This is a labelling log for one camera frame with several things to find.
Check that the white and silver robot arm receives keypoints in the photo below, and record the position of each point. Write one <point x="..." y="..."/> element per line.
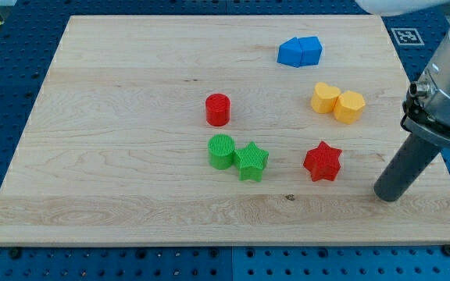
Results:
<point x="427" y="103"/>

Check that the green star block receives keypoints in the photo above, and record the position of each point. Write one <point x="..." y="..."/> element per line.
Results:
<point x="250" y="162"/>

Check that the red star block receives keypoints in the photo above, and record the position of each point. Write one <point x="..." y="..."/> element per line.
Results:
<point x="323" y="162"/>

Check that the green cylinder block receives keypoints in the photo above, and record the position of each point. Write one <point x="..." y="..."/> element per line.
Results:
<point x="221" y="149"/>

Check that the red cylinder block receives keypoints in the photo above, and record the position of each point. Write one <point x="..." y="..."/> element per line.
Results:
<point x="217" y="109"/>

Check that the yellow heart block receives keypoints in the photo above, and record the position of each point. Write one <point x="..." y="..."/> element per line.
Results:
<point x="324" y="97"/>

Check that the blue pentagon block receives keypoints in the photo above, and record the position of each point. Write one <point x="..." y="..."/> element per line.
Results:
<point x="290" y="53"/>

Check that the light wooden board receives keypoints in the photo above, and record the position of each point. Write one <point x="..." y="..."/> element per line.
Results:
<point x="115" y="151"/>

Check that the blue cube block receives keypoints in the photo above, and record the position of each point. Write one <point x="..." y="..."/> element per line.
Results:
<point x="311" y="50"/>

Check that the yellow hexagon block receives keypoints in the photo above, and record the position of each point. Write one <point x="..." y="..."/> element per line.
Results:
<point x="349" y="107"/>

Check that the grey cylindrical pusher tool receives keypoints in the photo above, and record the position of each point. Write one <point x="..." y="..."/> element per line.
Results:
<point x="409" y="162"/>

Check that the white fiducial marker tag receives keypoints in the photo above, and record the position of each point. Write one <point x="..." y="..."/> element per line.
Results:
<point x="407" y="36"/>

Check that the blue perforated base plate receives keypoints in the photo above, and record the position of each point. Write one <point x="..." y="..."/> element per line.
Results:
<point x="29" y="34"/>

